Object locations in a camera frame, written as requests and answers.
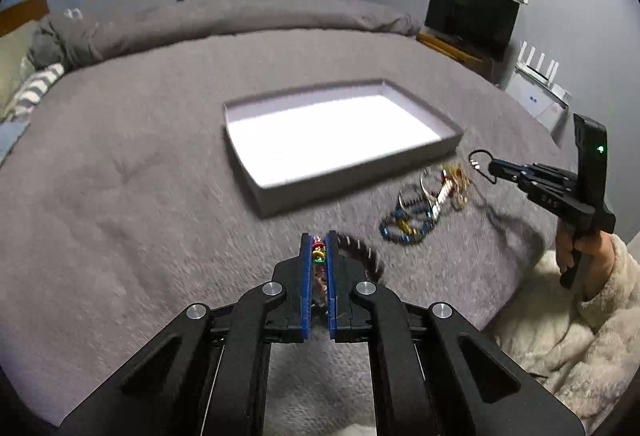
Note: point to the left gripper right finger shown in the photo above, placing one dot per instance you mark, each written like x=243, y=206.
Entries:
x=348, y=322

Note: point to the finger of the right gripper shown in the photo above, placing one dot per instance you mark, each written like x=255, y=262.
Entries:
x=553, y=175
x=502, y=169

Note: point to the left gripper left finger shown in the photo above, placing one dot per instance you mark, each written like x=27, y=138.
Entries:
x=292, y=318

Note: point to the thin silver hoop bangle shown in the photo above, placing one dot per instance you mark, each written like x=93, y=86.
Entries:
x=430, y=182

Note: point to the dark small bead strand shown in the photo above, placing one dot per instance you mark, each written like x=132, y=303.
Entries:
x=415, y=201

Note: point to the cream fleece sleeve forearm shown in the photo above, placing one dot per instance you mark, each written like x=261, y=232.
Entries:
x=582, y=346

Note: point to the person's right hand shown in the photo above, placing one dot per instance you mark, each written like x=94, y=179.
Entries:
x=582, y=255

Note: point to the white wifi router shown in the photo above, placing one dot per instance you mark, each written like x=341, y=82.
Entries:
x=541, y=70

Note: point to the wooden tv stand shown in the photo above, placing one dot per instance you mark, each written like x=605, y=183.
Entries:
x=478, y=63

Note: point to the shallow white cardboard tray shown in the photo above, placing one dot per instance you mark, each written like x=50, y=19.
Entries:
x=300, y=145

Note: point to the black flat monitor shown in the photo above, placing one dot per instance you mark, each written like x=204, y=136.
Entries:
x=485, y=25

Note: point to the grey bed blanket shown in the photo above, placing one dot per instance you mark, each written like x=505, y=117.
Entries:
x=120, y=205

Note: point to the light blue sheet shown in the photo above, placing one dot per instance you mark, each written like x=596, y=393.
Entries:
x=10, y=133

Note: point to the striped grey white pillow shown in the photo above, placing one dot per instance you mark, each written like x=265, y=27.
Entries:
x=31, y=92

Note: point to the rolled grey duvet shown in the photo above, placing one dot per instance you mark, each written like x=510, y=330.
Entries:
x=95, y=39

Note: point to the white plastic bag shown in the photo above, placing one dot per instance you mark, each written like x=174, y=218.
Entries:
x=73, y=13

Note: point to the olive green pillow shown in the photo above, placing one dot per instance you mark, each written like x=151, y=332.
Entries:
x=15, y=66

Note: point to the wooden headboard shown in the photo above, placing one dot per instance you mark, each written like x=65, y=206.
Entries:
x=15, y=16

